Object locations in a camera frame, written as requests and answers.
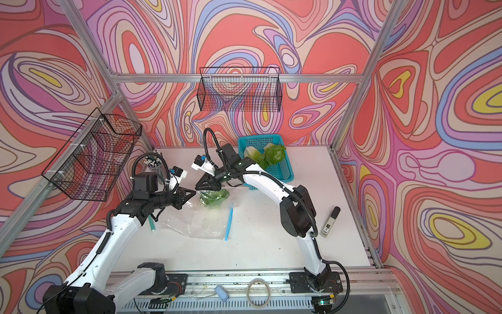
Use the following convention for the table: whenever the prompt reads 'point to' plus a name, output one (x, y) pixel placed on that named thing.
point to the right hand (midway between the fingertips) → (200, 190)
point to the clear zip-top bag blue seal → (208, 214)
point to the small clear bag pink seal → (213, 199)
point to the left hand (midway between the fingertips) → (195, 193)
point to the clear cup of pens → (154, 162)
